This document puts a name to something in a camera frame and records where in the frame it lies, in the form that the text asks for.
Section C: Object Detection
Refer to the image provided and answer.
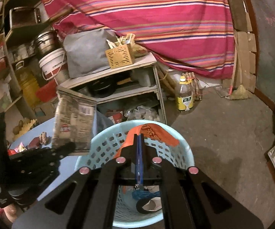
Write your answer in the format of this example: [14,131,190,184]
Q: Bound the red foil snack wrapper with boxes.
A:
[7,149,17,156]

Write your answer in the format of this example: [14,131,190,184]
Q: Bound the black white snack bag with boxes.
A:
[52,86,97,155]

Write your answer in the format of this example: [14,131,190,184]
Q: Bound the clear orange snack wrapper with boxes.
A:
[114,123,179,158]

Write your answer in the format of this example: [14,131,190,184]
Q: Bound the pink cake roll wrapper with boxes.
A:
[15,142,28,153]

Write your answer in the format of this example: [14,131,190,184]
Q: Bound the crumpled brown paper ball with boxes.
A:
[39,132,50,145]

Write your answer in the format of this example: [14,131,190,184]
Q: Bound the maroon small box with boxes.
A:
[28,137,42,149]

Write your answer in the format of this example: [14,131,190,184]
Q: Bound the yellow egg tray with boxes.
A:
[13,119,38,141]

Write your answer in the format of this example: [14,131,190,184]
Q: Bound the cardboard box under basin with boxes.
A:
[33,98,58,123]

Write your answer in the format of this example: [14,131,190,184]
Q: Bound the light blue plastic basket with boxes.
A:
[74,119,195,229]

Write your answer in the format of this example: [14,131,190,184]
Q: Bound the red plastic basin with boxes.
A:
[35,79,57,102]

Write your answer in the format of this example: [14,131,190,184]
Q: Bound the yellow oil jug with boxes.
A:
[15,60,40,108]

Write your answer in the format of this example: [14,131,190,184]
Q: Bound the white plastic bucket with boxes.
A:
[39,48,70,85]

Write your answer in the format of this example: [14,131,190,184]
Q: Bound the low white shelf cabinet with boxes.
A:
[59,53,167,124]

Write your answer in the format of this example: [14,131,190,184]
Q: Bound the cooking oil bottle on floor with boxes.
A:
[175,76,194,113]

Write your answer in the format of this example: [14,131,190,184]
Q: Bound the grey fabric cover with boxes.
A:
[63,28,116,79]

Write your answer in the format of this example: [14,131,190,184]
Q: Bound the steel cooking pot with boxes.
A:
[34,30,61,60]

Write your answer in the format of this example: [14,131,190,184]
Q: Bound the straw broom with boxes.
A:
[226,42,252,100]

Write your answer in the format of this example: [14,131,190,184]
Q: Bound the yellow utensil holder box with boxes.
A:
[105,33,135,69]

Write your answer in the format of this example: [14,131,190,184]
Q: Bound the red striped hanging cloth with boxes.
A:
[41,0,235,79]

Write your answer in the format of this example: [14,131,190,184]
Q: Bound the wooden wall shelf unit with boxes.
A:
[0,0,43,125]

